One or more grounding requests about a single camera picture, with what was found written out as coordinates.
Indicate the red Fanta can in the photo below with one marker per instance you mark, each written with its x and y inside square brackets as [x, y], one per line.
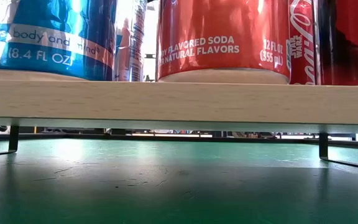
[222, 31]

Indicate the black aluminium station frame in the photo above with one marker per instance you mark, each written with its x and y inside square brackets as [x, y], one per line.
[135, 137]

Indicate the red Coca-Cola can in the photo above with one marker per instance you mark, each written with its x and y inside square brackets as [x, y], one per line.
[350, 46]
[301, 46]

